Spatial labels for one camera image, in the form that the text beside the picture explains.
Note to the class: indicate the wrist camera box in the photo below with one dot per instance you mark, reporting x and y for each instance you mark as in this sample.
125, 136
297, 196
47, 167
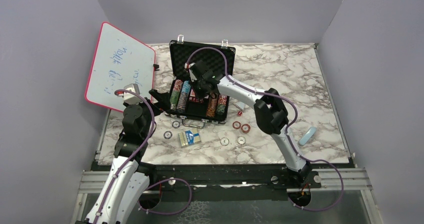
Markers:
130, 98
188, 68

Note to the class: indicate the grey poker chip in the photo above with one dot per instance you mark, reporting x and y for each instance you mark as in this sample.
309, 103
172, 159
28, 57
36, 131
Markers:
176, 124

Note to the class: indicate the pink framed whiteboard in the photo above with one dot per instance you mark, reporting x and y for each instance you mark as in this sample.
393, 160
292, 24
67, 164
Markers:
119, 60

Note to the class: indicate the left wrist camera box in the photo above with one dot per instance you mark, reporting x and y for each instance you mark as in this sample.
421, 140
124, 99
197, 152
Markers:
130, 98

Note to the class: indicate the black poker case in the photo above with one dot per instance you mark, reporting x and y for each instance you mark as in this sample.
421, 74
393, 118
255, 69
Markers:
219, 57

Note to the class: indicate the red poker chip right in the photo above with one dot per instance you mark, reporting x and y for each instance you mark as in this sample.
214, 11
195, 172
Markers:
245, 128

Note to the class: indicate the blue white poker chip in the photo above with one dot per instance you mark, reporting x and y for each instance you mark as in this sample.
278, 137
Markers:
167, 134

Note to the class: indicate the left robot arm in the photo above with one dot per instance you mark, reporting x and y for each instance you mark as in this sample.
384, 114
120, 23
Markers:
126, 156

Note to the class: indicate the blue playing card deck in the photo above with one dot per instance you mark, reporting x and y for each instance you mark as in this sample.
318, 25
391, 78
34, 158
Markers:
189, 137

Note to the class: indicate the clear plastic triangle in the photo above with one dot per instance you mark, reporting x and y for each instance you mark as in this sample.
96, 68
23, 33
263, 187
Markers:
240, 106

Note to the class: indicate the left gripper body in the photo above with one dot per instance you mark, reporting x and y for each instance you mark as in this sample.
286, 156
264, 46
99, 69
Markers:
146, 109

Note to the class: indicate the red poker chip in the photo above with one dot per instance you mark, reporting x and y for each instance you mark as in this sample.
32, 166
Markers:
236, 125
245, 128

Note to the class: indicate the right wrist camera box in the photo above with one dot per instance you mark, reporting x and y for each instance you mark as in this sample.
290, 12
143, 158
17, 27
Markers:
188, 68

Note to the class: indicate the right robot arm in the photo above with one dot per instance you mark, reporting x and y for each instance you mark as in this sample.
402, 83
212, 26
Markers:
270, 112

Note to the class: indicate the orange black chip stack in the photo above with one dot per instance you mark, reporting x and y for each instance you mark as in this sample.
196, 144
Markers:
211, 108

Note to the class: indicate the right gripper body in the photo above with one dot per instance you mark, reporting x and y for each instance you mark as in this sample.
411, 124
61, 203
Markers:
199, 90

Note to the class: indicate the red green chip stack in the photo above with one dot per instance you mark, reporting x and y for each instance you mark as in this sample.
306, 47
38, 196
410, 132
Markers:
175, 94

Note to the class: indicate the red dice in case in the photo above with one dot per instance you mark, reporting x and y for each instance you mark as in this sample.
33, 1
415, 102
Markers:
195, 100

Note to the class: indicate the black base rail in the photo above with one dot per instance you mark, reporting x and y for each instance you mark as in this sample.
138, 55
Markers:
179, 183

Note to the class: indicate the blue orange chip stack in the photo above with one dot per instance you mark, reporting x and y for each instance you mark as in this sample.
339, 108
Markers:
183, 98

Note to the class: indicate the purple green chip stack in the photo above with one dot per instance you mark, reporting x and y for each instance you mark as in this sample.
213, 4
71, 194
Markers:
221, 104

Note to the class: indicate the white poker chip right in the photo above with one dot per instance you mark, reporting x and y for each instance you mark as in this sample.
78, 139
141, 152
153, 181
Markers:
241, 140

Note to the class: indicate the red playing card deck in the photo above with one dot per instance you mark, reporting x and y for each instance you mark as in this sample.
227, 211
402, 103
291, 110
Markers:
192, 94

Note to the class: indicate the black whiteboard clip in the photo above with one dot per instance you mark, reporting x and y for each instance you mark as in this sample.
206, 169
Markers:
156, 66

